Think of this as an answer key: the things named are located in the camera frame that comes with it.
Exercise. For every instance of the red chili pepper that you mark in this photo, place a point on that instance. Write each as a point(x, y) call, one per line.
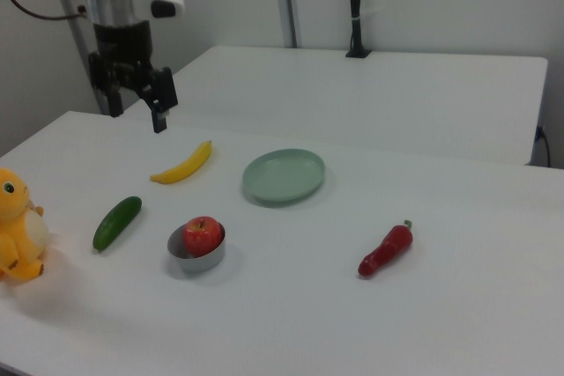
point(385, 250)

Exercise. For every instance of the pale green plate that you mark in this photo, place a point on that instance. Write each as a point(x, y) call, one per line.
point(284, 178)

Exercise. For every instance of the grey bowl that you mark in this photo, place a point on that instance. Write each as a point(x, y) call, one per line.
point(207, 259)

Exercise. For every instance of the white side table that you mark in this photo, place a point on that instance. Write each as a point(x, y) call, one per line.
point(352, 103)

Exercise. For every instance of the black pole stand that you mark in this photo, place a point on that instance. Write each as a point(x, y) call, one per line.
point(354, 6)

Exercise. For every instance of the green cucumber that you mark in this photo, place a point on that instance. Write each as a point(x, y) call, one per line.
point(116, 224)

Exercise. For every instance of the yellow banana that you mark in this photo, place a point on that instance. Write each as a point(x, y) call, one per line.
point(185, 167)

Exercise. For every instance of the orange plush toy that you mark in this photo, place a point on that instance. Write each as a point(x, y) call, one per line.
point(20, 230)

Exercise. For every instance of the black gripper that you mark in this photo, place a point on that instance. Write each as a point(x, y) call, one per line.
point(123, 46)

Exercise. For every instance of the red apple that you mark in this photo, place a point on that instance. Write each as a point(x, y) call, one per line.
point(202, 235)

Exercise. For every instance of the plush toy paper tag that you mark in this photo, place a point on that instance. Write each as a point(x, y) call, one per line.
point(37, 209)

